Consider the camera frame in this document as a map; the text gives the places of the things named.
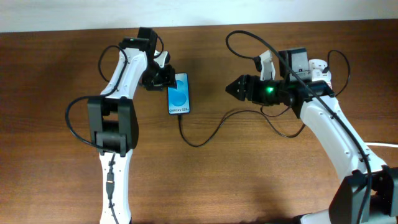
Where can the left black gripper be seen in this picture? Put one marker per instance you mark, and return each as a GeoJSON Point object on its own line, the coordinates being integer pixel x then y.
{"type": "Point", "coordinates": [167, 79]}

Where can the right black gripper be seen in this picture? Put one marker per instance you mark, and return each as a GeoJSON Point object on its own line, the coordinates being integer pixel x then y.
{"type": "Point", "coordinates": [245, 79]}

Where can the blue screen smartphone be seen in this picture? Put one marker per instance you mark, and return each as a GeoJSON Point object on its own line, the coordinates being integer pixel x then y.
{"type": "Point", "coordinates": [178, 98]}

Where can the white power strip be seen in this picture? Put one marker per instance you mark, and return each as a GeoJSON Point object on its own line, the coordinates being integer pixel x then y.
{"type": "Point", "coordinates": [327, 79]}

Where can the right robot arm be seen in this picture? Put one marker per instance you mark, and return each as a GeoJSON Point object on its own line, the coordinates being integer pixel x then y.
{"type": "Point", "coordinates": [368, 186]}

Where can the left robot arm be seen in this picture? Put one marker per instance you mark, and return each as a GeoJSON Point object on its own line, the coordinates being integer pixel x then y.
{"type": "Point", "coordinates": [114, 129]}

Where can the white charger plug adapter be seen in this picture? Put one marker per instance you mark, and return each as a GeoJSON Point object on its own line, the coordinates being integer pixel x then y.
{"type": "Point", "coordinates": [317, 68]}

